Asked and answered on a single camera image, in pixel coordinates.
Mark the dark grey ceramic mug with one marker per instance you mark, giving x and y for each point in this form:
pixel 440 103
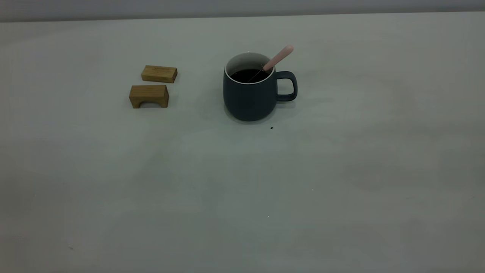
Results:
pixel 250 96

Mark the arched wooden block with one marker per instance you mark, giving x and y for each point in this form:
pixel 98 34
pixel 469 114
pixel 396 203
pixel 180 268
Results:
pixel 149 94

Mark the flat wooden block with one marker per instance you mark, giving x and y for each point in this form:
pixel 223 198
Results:
pixel 159 74

